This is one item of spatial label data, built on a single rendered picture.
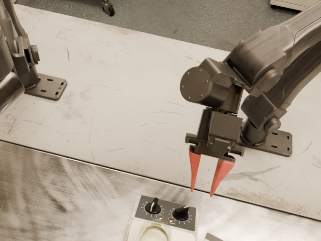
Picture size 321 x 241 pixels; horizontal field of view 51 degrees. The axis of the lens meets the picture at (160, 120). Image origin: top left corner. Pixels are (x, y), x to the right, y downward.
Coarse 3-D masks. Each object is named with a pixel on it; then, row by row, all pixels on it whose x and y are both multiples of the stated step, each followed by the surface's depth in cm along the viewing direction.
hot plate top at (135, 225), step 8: (136, 224) 61; (128, 232) 60; (136, 232) 60; (176, 232) 61; (184, 232) 61; (128, 240) 59; (136, 240) 59; (176, 240) 60; (184, 240) 60; (192, 240) 60
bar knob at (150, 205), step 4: (156, 200) 67; (148, 204) 67; (152, 204) 65; (156, 204) 67; (148, 208) 66; (152, 208) 65; (156, 208) 67; (160, 208) 67; (152, 212) 66; (156, 212) 66
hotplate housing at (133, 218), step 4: (140, 196) 70; (148, 196) 71; (136, 204) 68; (136, 208) 66; (196, 208) 70; (132, 212) 66; (196, 212) 69; (132, 216) 65; (196, 216) 67; (132, 220) 63; (140, 220) 63; (196, 220) 67; (128, 224) 63; (196, 224) 66; (128, 228) 63; (172, 228) 63; (176, 228) 63; (180, 228) 63; (196, 228) 65; (192, 232) 63; (196, 232) 64; (196, 236) 63; (124, 240) 61; (196, 240) 62
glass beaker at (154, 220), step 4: (144, 220) 54; (148, 220) 55; (152, 220) 55; (156, 220) 55; (160, 220) 55; (164, 220) 54; (144, 224) 55; (148, 224) 56; (152, 224) 57; (156, 224) 57; (160, 224) 56; (164, 224) 55; (168, 224) 54; (140, 228) 54; (144, 228) 56; (164, 228) 56; (168, 228) 54; (140, 232) 54; (168, 232) 55; (168, 236) 56; (140, 240) 52; (168, 240) 56
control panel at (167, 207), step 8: (144, 200) 69; (152, 200) 69; (160, 200) 70; (144, 208) 67; (168, 208) 68; (176, 208) 68; (192, 208) 69; (136, 216) 64; (144, 216) 65; (152, 216) 65; (168, 216) 66; (192, 216) 67; (176, 224) 64; (184, 224) 65; (192, 224) 65
